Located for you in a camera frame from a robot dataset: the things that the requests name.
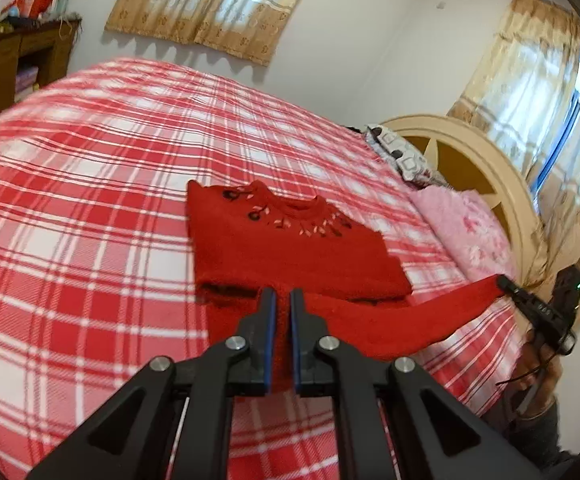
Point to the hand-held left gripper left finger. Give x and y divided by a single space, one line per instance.
270 340

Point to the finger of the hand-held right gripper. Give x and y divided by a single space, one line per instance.
512 287

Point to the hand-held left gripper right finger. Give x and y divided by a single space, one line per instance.
297 340

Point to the red embroidered knit sweater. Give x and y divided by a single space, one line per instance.
290 250

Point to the person's right forearm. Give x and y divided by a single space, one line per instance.
545 437

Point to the person's right hand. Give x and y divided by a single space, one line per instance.
532 382

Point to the pink floral pillow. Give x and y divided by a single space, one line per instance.
470 230

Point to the cream wooden headboard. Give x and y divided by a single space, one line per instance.
470 160

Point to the grey white patterned pillow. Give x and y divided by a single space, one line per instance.
405 157

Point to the beige floral side curtain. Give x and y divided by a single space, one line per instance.
535 85

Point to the bed with red plaid sheet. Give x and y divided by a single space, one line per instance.
94 185

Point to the beige floral window curtain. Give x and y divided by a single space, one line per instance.
209 5

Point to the light blue bag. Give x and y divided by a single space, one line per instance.
62 2

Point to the blue window frame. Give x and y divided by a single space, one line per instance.
570 120

